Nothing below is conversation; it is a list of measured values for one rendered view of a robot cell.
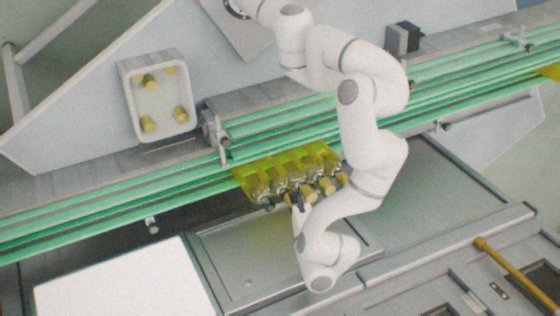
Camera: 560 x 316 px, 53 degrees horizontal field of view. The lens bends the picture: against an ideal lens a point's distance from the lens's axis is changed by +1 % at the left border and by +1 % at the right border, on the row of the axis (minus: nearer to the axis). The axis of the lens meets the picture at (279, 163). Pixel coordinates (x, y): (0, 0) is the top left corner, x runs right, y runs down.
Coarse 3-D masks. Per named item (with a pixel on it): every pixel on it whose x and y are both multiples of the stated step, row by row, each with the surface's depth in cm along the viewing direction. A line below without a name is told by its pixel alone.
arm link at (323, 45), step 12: (324, 24) 126; (312, 36) 124; (324, 36) 122; (336, 36) 121; (348, 36) 120; (312, 48) 124; (324, 48) 122; (336, 48) 119; (312, 60) 126; (324, 60) 123; (336, 60) 120; (288, 72) 136; (300, 72) 134; (312, 72) 128; (324, 72) 126; (336, 72) 127; (312, 84) 130; (324, 84) 128; (336, 84) 129
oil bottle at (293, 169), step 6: (288, 150) 166; (276, 156) 164; (282, 156) 164; (288, 156) 164; (282, 162) 162; (288, 162) 161; (294, 162) 161; (282, 168) 160; (288, 168) 159; (294, 168) 159; (300, 168) 159; (288, 174) 157; (294, 174) 157; (300, 174) 157; (306, 174) 158; (294, 180) 156; (300, 180) 157; (306, 180) 158; (294, 186) 157
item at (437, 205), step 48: (432, 144) 195; (240, 192) 182; (432, 192) 176; (480, 192) 174; (96, 240) 167; (144, 240) 166; (384, 240) 160; (432, 240) 155; (528, 240) 158; (0, 288) 153; (336, 288) 143; (384, 288) 145; (432, 288) 146; (480, 288) 143
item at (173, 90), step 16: (160, 64) 148; (176, 64) 150; (128, 80) 154; (160, 80) 158; (176, 80) 160; (128, 96) 148; (144, 96) 158; (160, 96) 160; (176, 96) 163; (192, 96) 157; (144, 112) 161; (160, 112) 163; (192, 112) 159; (160, 128) 162; (176, 128) 161; (192, 128) 162
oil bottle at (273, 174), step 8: (256, 160) 163; (264, 160) 163; (272, 160) 162; (264, 168) 159; (272, 168) 159; (280, 168) 159; (264, 176) 158; (272, 176) 156; (280, 176) 156; (272, 184) 155; (280, 184) 155; (288, 184) 156; (272, 192) 156
